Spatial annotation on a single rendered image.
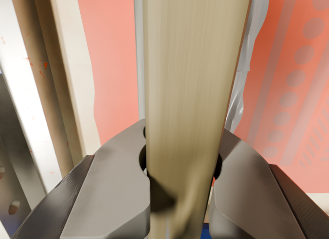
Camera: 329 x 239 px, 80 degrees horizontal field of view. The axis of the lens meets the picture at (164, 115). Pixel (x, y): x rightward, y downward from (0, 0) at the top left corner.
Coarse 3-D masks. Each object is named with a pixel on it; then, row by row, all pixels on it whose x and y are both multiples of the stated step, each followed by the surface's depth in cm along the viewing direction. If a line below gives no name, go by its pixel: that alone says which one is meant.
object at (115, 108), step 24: (96, 72) 26; (120, 72) 26; (96, 96) 27; (120, 96) 27; (96, 120) 29; (120, 120) 29; (240, 120) 28; (288, 168) 32; (312, 168) 32; (312, 192) 34
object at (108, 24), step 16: (80, 0) 22; (96, 0) 22; (112, 0) 22; (128, 0) 22; (272, 0) 21; (96, 16) 23; (112, 16) 23; (128, 16) 23; (272, 16) 22; (96, 32) 24; (112, 32) 23; (128, 32) 23; (96, 48) 24; (112, 48) 24; (128, 48) 24; (256, 48) 24; (96, 64) 25; (112, 64) 25; (128, 64) 25; (256, 64) 25
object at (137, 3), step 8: (136, 0) 11; (136, 8) 11; (136, 16) 11; (136, 24) 11; (136, 32) 11; (136, 40) 12; (136, 48) 12; (136, 56) 12; (136, 64) 12; (144, 96) 13; (144, 104) 14; (144, 112) 14
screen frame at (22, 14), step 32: (0, 0) 19; (32, 0) 22; (0, 32) 21; (32, 32) 22; (0, 64) 22; (32, 64) 22; (32, 96) 24; (32, 128) 26; (64, 128) 30; (64, 160) 30
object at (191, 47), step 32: (160, 0) 5; (192, 0) 5; (224, 0) 5; (160, 32) 5; (192, 32) 5; (224, 32) 5; (160, 64) 6; (192, 64) 6; (224, 64) 6; (160, 96) 6; (192, 96) 6; (224, 96) 6; (160, 128) 7; (192, 128) 7; (160, 160) 8; (192, 160) 8; (160, 192) 9; (192, 192) 9; (160, 224) 10; (192, 224) 10
